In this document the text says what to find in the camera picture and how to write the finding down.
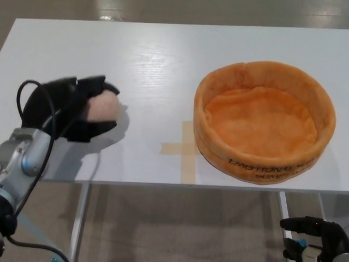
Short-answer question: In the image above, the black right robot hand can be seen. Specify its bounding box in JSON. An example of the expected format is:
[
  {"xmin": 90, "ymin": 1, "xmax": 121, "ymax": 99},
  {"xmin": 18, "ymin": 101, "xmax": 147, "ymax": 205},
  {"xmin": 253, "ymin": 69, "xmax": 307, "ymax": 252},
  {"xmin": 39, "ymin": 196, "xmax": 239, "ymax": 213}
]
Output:
[{"xmin": 280, "ymin": 216, "xmax": 349, "ymax": 262}]

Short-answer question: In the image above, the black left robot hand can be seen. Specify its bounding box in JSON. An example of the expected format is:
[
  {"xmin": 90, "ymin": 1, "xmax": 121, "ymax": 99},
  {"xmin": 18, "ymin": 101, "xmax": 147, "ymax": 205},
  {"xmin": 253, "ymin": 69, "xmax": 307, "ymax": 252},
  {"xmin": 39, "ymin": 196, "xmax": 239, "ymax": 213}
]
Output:
[{"xmin": 20, "ymin": 75, "xmax": 121, "ymax": 143}]

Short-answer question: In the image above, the pink round plush toy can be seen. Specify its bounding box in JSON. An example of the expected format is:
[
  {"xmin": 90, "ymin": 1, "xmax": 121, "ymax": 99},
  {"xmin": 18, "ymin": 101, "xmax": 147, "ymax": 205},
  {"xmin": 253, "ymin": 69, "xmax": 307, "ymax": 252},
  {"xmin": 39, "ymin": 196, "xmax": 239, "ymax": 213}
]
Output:
[{"xmin": 86, "ymin": 91, "xmax": 121, "ymax": 123}]

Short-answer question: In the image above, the orange plush round plate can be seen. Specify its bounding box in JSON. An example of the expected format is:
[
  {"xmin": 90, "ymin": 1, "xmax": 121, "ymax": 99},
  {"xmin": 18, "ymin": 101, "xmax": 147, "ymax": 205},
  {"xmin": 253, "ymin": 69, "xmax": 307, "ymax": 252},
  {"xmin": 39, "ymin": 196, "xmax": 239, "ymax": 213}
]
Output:
[{"xmin": 192, "ymin": 61, "xmax": 337, "ymax": 186}]

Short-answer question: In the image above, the white metal table leg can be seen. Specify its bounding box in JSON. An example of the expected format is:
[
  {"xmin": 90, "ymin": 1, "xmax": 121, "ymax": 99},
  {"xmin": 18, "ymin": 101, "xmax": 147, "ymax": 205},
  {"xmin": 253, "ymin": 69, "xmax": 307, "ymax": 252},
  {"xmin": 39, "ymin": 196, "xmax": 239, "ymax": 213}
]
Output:
[
  {"xmin": 278, "ymin": 191, "xmax": 294, "ymax": 241},
  {"xmin": 69, "ymin": 182, "xmax": 92, "ymax": 262}
]

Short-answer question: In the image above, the beige masking tape cross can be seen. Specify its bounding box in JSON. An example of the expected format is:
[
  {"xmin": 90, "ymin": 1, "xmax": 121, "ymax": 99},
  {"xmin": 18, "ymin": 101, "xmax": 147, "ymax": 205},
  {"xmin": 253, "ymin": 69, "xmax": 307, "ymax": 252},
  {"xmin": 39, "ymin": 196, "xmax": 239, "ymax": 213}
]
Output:
[{"xmin": 160, "ymin": 121, "xmax": 200, "ymax": 183}]

